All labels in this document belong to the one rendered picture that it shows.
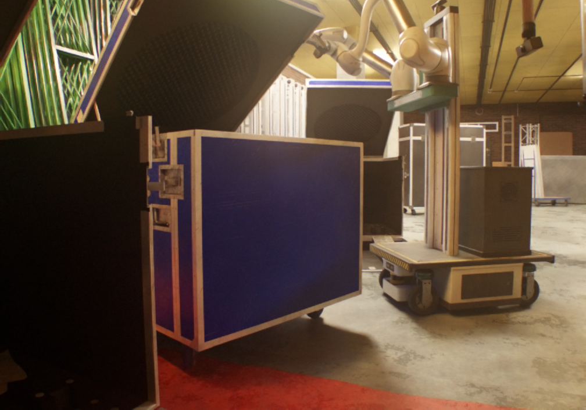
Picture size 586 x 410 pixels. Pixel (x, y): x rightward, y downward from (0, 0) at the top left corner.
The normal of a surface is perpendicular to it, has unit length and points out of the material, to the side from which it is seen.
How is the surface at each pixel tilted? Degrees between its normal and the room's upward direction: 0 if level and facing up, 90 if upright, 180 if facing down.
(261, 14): 142
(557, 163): 89
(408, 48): 96
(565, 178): 89
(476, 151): 90
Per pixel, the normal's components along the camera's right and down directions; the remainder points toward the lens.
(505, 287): 0.16, 0.04
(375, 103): 0.00, 0.83
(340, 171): 0.73, 0.03
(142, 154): -0.45, 0.04
